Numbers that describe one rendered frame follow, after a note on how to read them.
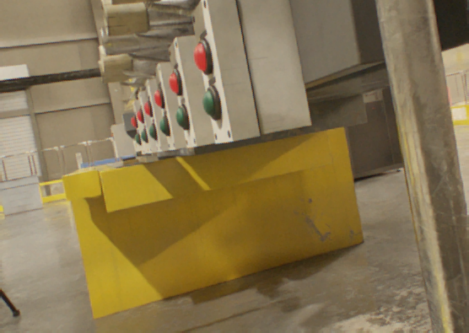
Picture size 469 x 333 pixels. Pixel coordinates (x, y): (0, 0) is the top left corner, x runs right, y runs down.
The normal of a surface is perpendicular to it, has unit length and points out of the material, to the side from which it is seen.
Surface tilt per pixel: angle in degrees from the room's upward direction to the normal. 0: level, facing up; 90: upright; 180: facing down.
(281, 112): 90
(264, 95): 90
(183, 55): 90
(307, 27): 90
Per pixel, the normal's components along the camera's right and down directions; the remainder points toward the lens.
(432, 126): -0.07, 0.06
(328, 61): -0.94, 0.18
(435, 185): -0.33, 0.10
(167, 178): 0.30, -0.02
